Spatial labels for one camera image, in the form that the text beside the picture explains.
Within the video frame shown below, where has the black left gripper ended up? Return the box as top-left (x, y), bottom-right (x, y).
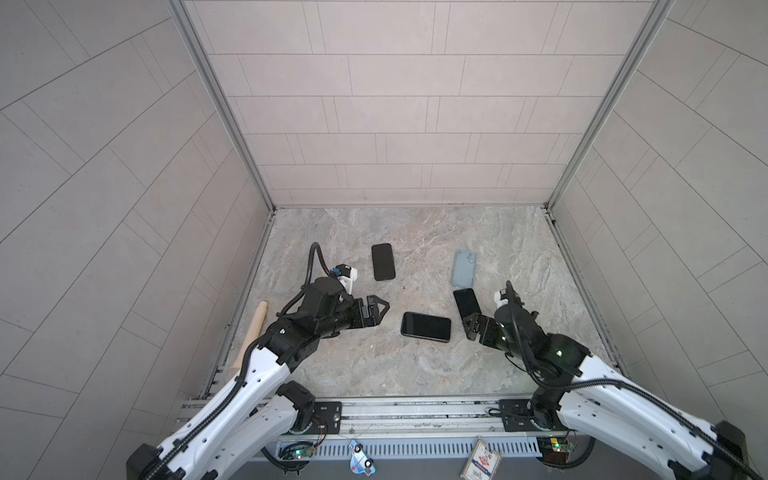
top-left (312, 296), bottom-right (390, 339)

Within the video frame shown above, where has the purple-edged phone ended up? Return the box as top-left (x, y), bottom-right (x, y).
top-left (371, 243), bottom-right (396, 281)
top-left (400, 312), bottom-right (451, 343)

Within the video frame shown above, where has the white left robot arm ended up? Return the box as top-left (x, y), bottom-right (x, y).
top-left (126, 277), bottom-right (390, 479)

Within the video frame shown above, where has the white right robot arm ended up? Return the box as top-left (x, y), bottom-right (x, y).
top-left (462, 299), bottom-right (759, 479)

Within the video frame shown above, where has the black phone right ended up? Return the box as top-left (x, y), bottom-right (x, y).
top-left (453, 288), bottom-right (482, 320)

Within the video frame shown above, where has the light blue phone case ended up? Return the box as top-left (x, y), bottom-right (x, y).
top-left (451, 250), bottom-right (477, 289)

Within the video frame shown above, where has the wooden roller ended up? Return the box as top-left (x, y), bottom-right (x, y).
top-left (230, 301), bottom-right (269, 373)

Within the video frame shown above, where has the red white card tag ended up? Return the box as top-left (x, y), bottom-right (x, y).
top-left (460, 439), bottom-right (502, 480)

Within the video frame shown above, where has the right circuit board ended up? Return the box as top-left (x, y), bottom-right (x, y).
top-left (537, 437), bottom-right (578, 464)

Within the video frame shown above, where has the circuit board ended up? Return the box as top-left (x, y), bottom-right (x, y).
top-left (537, 437), bottom-right (578, 464)
top-left (279, 441), bottom-right (316, 462)

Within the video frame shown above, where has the blue white sticker tag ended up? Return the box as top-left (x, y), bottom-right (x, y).
top-left (349, 440), bottom-right (376, 476)

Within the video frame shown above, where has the left circuit board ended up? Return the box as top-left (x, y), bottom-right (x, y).
top-left (279, 441), bottom-right (316, 462)

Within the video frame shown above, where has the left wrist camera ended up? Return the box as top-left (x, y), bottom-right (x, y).
top-left (331, 264), bottom-right (358, 295)

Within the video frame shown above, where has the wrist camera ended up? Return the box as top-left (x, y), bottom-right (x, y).
top-left (331, 264), bottom-right (358, 295)
top-left (493, 289), bottom-right (509, 309)

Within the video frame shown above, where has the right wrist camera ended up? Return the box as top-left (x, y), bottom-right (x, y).
top-left (493, 289), bottom-right (509, 309)

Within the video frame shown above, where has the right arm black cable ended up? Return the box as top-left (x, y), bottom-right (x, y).
top-left (505, 280), bottom-right (763, 480)

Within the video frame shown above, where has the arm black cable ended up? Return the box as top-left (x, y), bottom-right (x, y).
top-left (137, 241), bottom-right (334, 480)
top-left (505, 280), bottom-right (763, 480)

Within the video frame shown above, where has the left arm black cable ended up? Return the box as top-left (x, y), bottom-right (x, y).
top-left (137, 241), bottom-right (334, 480)

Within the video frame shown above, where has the aluminium right corner post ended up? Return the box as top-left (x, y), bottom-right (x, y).
top-left (544, 0), bottom-right (675, 212)

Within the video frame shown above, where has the aluminium corner post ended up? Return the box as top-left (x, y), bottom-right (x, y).
top-left (544, 0), bottom-right (675, 212)
top-left (167, 0), bottom-right (276, 213)

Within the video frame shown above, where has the aluminium left corner post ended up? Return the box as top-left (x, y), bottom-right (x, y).
top-left (167, 0), bottom-right (276, 213)

